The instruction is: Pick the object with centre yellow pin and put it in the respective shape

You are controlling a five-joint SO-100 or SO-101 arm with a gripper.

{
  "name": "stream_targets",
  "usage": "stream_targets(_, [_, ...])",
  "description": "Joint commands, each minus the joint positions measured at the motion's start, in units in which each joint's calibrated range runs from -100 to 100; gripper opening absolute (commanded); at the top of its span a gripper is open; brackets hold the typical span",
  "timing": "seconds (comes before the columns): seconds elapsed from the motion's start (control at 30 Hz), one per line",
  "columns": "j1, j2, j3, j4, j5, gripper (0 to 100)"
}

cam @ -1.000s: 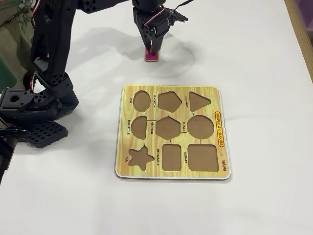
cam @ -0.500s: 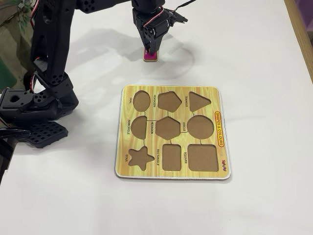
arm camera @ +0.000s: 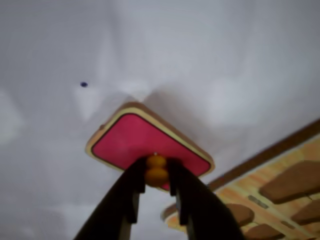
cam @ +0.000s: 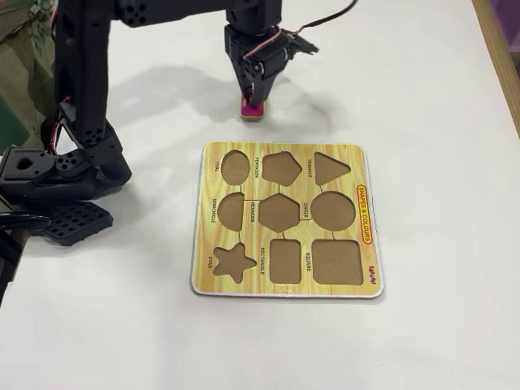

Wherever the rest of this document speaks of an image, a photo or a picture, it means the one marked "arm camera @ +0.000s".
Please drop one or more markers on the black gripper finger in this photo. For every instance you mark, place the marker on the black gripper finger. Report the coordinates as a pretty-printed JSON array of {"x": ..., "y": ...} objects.
[
  {"x": 202, "y": 212},
  {"x": 115, "y": 205}
]

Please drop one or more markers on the pink rectangle piece yellow pin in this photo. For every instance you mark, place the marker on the pink rectangle piece yellow pin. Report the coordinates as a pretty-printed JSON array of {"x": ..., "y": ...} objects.
[{"x": 125, "y": 140}]

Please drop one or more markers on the wooden shape puzzle board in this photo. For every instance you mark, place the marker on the wooden shape puzzle board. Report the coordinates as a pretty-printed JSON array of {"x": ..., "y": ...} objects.
[{"x": 232, "y": 192}]

